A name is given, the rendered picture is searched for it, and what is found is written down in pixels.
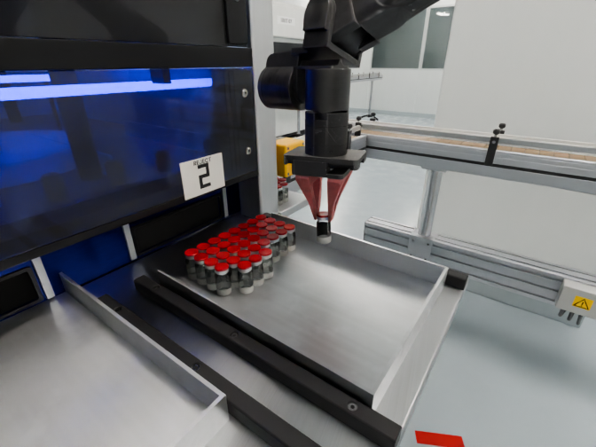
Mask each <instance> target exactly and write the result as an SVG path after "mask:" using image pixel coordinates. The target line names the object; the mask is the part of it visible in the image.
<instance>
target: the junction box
mask: <svg viewBox="0 0 596 447"><path fill-rule="evenodd" d="M555 307H556V308H559V309H562V310H566V311H569V312H573V313H576V314H578V315H581V316H584V317H587V318H592V319H595V320H596V287H595V286H589V285H586V284H582V283H579V282H576V281H573V280H569V279H563V281H562V284H561V287H560V290H559V292H558V294H557V296H556V298H555Z"/></svg>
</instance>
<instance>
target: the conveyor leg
mask: <svg viewBox="0 0 596 447"><path fill-rule="evenodd" d="M421 168H422V169H429V172H428V177H427V186H426V191H425V197H424V201H423V207H422V212H421V217H420V226H419V231H418V234H419V235H420V236H423V237H429V236H430V235H431V231H432V226H433V222H434V217H435V209H436V204H437V200H438V195H439V191H440V186H441V182H442V177H443V172H445V173H446V172H447V171H448V170H442V169H432V168H426V167H421Z"/></svg>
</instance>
